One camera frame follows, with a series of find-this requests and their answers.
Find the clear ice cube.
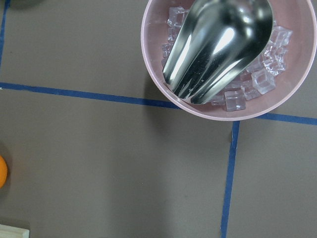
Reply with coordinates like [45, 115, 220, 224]
[224, 90, 246, 112]
[251, 68, 276, 95]

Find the pink bowl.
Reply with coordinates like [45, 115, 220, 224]
[141, 0, 317, 121]

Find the metal ice scoop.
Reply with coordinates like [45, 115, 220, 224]
[162, 0, 273, 105]

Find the orange fruit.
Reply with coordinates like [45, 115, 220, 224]
[0, 156, 8, 188]

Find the wooden cutting board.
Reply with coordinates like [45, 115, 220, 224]
[0, 224, 30, 238]

